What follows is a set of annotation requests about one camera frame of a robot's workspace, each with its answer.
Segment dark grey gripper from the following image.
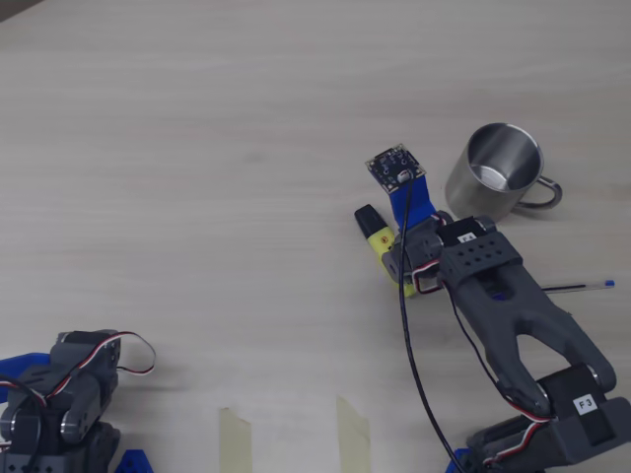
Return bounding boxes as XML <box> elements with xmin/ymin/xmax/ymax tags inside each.
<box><xmin>47</xmin><ymin>328</ymin><xmax>123</xmax><ymax>391</ymax></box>
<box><xmin>383</xmin><ymin>210</ymin><xmax>456</xmax><ymax>298</ymax></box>

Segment yellow highlighter pen black cap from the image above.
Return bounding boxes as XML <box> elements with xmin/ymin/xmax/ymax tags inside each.
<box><xmin>353</xmin><ymin>204</ymin><xmax>418</xmax><ymax>300</ymax></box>

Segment blue arm base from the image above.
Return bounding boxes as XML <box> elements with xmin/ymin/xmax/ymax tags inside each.
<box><xmin>446</xmin><ymin>446</ymin><xmax>475</xmax><ymax>473</ymax></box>
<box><xmin>115</xmin><ymin>447</ymin><xmax>154</xmax><ymax>473</ymax></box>

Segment silver metal cup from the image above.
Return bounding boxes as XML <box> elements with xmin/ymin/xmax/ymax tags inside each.
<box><xmin>444</xmin><ymin>122</ymin><xmax>564</xmax><ymax>224</ymax></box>

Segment blue ballpoint pen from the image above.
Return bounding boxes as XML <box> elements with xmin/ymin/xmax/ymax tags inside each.
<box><xmin>492</xmin><ymin>279</ymin><xmax>616</xmax><ymax>302</ymax></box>

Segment beige masking tape strip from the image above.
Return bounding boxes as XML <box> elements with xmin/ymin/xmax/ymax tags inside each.
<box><xmin>336</xmin><ymin>393</ymin><xmax>371</xmax><ymax>473</ymax></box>
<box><xmin>219</xmin><ymin>406</ymin><xmax>252</xmax><ymax>473</ymax></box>

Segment black camera cable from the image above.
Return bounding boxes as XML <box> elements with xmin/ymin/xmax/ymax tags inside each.
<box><xmin>395</xmin><ymin>169</ymin><xmax>457</xmax><ymax>469</ymax></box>

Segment red white black servo wire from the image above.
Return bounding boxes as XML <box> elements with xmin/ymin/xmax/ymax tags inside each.
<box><xmin>43</xmin><ymin>331</ymin><xmax>158</xmax><ymax>395</ymax></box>

